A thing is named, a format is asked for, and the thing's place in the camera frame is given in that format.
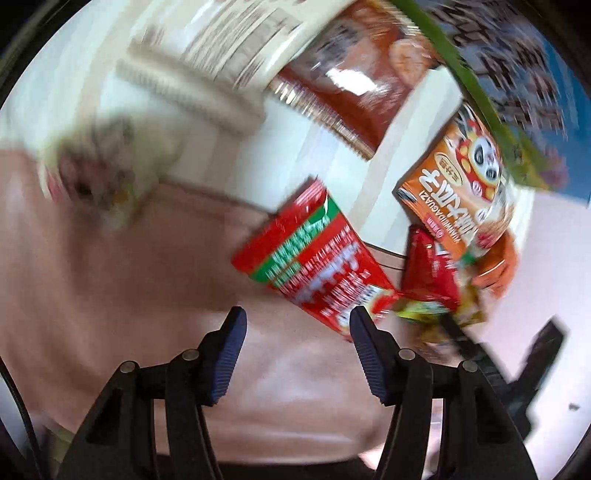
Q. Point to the red green snack packet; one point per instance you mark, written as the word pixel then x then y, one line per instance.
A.
pixel 318 263

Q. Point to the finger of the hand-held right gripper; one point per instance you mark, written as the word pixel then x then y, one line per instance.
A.
pixel 549 355
pixel 466 339

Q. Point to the orange panda snack packet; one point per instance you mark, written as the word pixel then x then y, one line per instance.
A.
pixel 461 198

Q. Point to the dark red-brown snack packet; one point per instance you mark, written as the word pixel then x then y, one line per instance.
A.
pixel 364 87

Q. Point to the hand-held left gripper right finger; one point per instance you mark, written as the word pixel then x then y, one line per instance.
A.
pixel 369 357

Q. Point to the white striped bedsheet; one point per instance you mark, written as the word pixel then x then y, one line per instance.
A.
pixel 323 157

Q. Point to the pink cloth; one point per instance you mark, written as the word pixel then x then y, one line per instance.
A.
pixel 115 300

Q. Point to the blue printed cloth green border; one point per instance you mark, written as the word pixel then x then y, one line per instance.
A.
pixel 508 60

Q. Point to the plain orange snack packet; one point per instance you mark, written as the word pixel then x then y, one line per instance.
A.
pixel 501 267

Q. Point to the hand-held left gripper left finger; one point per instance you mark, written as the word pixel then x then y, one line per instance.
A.
pixel 228 357

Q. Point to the white chocolate stick packet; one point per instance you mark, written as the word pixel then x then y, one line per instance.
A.
pixel 240 41

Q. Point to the red yellow noodle packet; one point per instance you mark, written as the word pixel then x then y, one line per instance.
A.
pixel 429 272

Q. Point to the clear candy ball packet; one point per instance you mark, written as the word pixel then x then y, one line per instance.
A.
pixel 101 180

